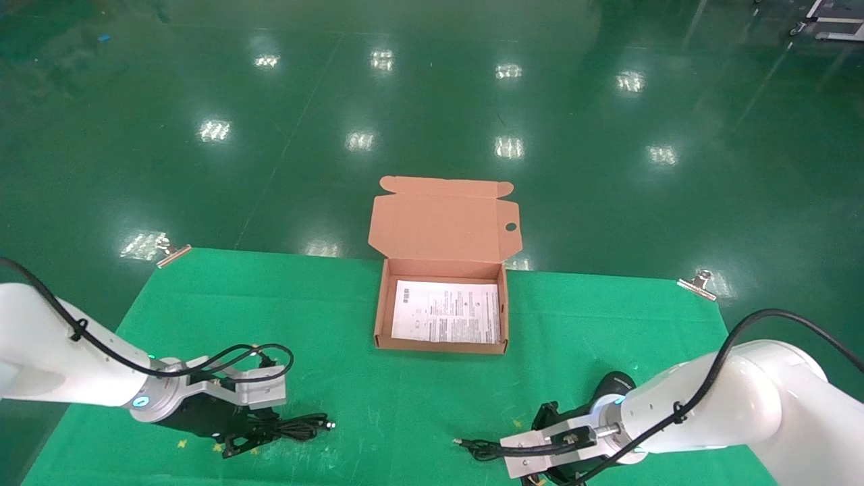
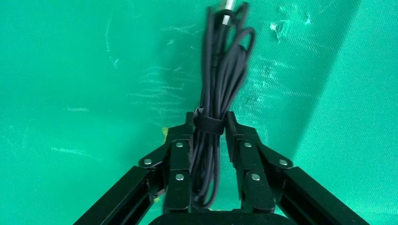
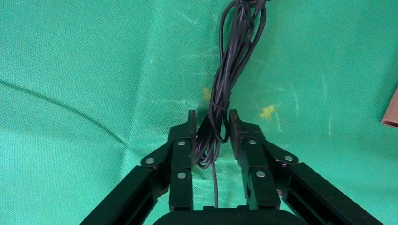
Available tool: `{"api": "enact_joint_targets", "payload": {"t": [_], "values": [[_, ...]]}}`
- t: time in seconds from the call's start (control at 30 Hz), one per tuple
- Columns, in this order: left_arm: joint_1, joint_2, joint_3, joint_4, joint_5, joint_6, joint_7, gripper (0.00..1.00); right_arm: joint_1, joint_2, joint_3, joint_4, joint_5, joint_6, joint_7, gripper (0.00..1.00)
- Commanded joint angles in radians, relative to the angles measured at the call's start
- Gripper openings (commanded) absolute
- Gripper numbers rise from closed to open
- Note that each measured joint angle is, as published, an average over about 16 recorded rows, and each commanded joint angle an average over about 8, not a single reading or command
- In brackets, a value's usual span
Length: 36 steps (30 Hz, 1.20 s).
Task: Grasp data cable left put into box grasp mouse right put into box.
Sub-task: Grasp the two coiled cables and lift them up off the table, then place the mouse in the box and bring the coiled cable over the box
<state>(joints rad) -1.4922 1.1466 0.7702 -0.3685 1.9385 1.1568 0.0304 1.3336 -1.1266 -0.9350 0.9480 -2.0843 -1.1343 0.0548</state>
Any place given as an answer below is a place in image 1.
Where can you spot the green table mat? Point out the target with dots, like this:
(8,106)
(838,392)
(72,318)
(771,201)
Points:
(378,405)

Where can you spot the open brown cardboard box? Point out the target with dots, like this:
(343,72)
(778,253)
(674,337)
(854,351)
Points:
(439,223)

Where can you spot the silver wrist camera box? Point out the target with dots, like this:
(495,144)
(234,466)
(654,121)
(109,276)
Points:
(533,452)
(260,391)

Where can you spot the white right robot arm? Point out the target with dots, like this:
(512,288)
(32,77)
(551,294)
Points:
(742,398)

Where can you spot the white printed instruction sheet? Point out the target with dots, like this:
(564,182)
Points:
(445,310)

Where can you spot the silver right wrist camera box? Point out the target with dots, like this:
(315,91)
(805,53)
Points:
(533,452)

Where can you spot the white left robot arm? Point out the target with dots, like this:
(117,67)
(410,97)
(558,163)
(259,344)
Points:
(54,364)

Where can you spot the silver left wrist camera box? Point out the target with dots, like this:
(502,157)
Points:
(260,391)

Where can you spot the metal binder clip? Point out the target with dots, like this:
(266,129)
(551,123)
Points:
(174,254)
(698,285)

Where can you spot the white wheeled cart frame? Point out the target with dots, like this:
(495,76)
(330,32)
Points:
(833,20)

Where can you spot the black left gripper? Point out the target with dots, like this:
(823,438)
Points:
(209,418)

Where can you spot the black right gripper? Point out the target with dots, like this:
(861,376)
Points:
(574,413)

